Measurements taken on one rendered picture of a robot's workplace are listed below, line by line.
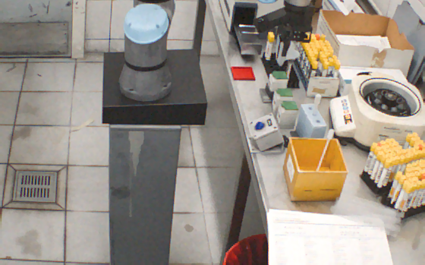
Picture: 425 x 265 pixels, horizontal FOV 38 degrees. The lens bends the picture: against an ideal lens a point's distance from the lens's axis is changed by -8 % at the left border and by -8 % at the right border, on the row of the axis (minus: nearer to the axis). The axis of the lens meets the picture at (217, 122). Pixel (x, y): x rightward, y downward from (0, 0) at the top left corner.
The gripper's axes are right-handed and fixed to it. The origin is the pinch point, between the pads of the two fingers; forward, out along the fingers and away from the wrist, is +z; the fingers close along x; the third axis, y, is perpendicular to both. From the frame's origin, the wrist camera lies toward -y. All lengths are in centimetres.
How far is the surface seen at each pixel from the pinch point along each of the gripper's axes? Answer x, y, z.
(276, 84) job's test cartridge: -2.0, 0.2, 6.8
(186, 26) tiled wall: 170, 5, 81
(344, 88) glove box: -2.4, 22.4, 7.4
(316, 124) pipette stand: -26.7, 4.1, 2.7
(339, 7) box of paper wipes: 53, 41, 6
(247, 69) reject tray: 15.1, -3.8, 12.5
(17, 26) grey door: 168, -94, 79
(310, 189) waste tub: -45.4, -1.8, 8.7
